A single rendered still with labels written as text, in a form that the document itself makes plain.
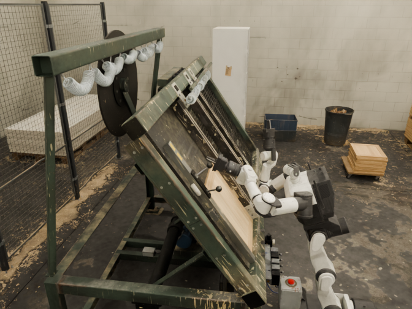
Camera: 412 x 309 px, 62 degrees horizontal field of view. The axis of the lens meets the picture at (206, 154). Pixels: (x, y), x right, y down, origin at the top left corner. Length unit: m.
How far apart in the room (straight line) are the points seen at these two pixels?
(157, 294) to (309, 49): 6.09
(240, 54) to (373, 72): 2.93
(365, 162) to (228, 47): 2.83
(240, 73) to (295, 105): 1.98
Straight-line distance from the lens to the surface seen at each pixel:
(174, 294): 2.29
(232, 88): 6.19
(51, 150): 2.01
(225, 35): 6.08
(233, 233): 2.23
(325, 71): 7.60
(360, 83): 7.77
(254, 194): 2.04
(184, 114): 2.43
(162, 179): 1.81
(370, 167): 5.60
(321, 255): 2.66
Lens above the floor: 2.42
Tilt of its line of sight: 23 degrees down
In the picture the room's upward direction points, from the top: straight up
